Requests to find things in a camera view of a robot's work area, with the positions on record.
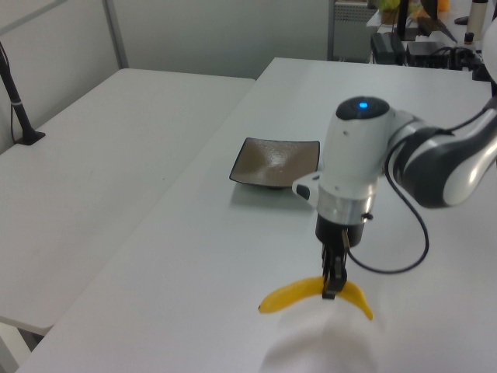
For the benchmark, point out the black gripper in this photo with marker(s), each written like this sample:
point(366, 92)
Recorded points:
point(339, 233)

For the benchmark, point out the black electronics box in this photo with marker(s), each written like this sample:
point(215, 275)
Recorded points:
point(427, 52)

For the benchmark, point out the black pole with base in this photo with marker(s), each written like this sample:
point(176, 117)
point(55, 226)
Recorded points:
point(17, 109)

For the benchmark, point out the square brown ceramic plate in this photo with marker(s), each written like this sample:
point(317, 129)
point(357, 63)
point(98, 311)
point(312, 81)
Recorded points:
point(268, 159)

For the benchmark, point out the white cylinder container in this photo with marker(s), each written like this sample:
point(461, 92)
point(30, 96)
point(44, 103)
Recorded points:
point(477, 15)

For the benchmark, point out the black monitor stand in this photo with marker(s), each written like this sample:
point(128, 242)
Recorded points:
point(403, 19)

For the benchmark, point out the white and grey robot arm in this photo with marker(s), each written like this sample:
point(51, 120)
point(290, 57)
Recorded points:
point(353, 155)

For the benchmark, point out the potted green plant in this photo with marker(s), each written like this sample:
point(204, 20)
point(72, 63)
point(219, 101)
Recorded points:
point(389, 9)

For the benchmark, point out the perforated grey metal panel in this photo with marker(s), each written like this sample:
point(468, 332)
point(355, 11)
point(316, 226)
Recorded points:
point(351, 27)

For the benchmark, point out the yellow banana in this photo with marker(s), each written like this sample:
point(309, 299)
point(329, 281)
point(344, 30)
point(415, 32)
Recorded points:
point(287, 297)

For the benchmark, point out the black power supply box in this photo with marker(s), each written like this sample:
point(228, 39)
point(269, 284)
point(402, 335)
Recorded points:
point(386, 46)

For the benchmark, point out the grey metal partition post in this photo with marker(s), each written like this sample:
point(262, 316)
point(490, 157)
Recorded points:
point(115, 31)

